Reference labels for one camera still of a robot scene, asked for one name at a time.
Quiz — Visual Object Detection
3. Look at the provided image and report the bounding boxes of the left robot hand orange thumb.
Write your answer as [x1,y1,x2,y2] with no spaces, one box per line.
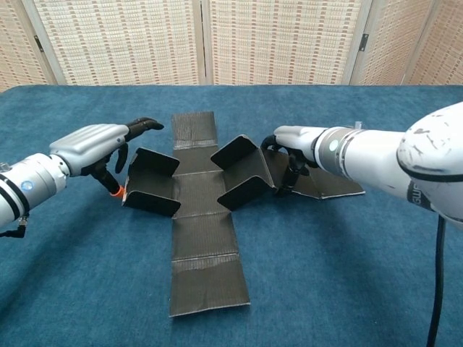
[48,116,164,198]

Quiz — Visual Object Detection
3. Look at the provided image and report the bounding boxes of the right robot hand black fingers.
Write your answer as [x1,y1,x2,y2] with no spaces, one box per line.
[260,125,328,198]

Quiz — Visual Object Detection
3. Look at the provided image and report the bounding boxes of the black cardboard box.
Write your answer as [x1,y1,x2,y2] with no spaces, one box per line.
[121,111,365,318]

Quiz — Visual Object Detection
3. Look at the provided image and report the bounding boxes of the woven bamboo folding screen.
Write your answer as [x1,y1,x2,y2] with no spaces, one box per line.
[0,0,463,93]

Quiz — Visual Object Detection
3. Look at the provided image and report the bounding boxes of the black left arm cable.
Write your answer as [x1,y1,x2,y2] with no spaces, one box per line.
[0,213,30,239]

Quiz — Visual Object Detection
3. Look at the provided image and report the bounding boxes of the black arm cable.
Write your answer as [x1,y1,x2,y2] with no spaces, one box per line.
[425,213,448,347]
[0,213,30,239]

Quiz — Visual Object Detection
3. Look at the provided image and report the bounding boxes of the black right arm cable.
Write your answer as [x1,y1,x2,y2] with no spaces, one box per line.
[425,213,448,347]

